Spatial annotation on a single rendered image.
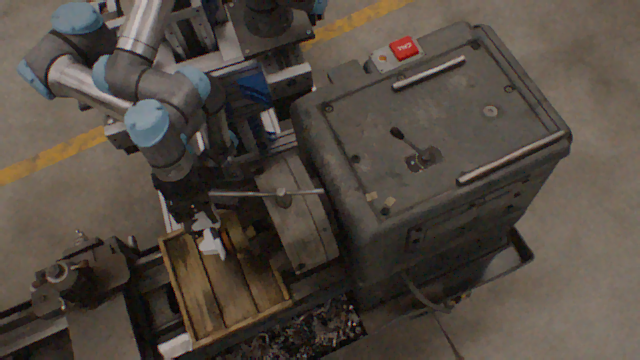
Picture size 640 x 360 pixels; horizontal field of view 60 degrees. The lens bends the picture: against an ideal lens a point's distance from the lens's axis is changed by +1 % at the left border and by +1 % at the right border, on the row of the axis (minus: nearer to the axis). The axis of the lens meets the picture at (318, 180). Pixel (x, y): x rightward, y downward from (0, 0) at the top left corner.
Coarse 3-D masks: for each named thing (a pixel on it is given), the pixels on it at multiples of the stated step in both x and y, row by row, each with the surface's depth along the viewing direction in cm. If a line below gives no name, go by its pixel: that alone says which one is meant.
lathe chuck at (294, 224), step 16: (272, 160) 142; (256, 176) 137; (272, 176) 136; (288, 176) 135; (272, 208) 132; (288, 208) 132; (304, 208) 132; (288, 224) 132; (304, 224) 132; (288, 240) 132; (304, 240) 133; (320, 240) 135; (288, 256) 134; (304, 256) 136; (320, 256) 139
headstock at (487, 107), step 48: (432, 48) 145; (480, 48) 144; (336, 96) 141; (384, 96) 140; (432, 96) 139; (480, 96) 138; (528, 96) 136; (336, 144) 135; (384, 144) 134; (432, 144) 133; (480, 144) 132; (336, 192) 132; (384, 192) 129; (432, 192) 128; (480, 192) 129; (528, 192) 153; (384, 240) 129; (432, 240) 150
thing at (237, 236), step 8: (232, 224) 144; (240, 224) 142; (224, 232) 143; (232, 232) 142; (240, 232) 142; (248, 232) 143; (256, 232) 144; (224, 240) 142; (232, 240) 142; (240, 240) 142; (224, 248) 142; (232, 248) 143; (240, 248) 143; (248, 248) 144
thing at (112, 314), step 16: (96, 240) 161; (64, 256) 160; (80, 256) 159; (96, 256) 160; (112, 304) 152; (128, 304) 156; (80, 320) 151; (96, 320) 151; (112, 320) 150; (128, 320) 150; (80, 336) 149; (96, 336) 149; (112, 336) 148; (128, 336) 148; (80, 352) 147; (96, 352) 147; (112, 352) 147; (128, 352) 146
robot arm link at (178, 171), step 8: (184, 160) 103; (192, 160) 106; (152, 168) 103; (168, 168) 102; (176, 168) 103; (184, 168) 104; (160, 176) 104; (168, 176) 103; (176, 176) 104; (184, 176) 105
